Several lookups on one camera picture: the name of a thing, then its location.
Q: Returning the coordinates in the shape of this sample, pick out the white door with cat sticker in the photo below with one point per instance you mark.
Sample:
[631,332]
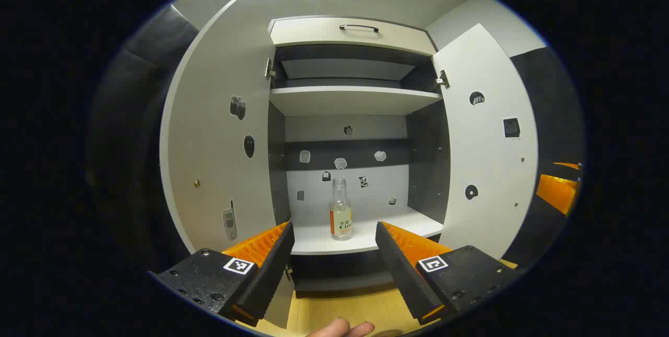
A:
[486,154]

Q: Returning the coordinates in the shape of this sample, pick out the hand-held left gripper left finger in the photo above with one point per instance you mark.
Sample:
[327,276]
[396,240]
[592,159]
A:
[272,269]

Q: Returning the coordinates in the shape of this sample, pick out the white cabinet drawer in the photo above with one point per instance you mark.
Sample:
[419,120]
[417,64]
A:
[313,34]

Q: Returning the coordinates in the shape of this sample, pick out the white door with camera sticker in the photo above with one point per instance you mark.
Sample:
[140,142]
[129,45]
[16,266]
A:
[219,117]

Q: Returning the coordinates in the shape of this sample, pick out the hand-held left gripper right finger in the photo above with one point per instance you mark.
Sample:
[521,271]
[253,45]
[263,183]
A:
[400,274]

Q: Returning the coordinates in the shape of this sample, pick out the clear glass bottle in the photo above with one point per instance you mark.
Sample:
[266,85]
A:
[341,211]

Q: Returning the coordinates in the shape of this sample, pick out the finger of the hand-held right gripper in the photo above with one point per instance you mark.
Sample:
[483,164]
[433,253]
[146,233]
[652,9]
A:
[556,193]
[567,165]

